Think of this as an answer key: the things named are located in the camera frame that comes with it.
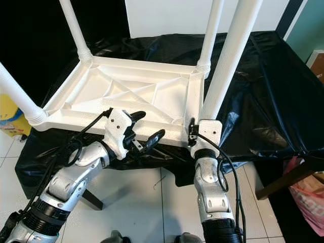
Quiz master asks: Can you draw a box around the grey robot foot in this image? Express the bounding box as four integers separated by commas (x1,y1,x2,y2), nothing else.
175,232,203,243
101,230,130,243

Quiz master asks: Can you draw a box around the grey robot left foot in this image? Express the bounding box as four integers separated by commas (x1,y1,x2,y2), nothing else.
101,230,130,243

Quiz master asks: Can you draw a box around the dark brown wooden beam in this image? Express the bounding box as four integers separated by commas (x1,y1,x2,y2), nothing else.
256,161,324,199
81,190,104,211

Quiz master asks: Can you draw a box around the white plastic table top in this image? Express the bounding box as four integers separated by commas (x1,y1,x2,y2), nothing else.
38,56,207,148

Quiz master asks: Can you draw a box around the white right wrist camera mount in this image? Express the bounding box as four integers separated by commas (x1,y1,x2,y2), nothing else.
190,119,223,158

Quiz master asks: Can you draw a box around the pink plastic bag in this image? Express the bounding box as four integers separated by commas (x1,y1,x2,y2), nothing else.
283,156,324,236

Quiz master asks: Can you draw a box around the black plastic table cloth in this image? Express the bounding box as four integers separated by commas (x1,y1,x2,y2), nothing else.
15,31,324,200

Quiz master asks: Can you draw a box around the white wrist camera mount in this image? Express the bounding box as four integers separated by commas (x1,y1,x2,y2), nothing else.
190,119,223,158
104,108,138,160

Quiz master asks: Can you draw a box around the yellow box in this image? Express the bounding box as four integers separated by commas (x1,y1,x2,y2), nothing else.
0,94,31,137

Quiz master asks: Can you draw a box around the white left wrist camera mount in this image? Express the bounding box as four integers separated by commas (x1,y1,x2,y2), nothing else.
104,108,138,160

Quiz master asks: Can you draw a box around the grey robot right foot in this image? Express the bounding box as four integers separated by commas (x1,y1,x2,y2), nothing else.
175,232,203,243

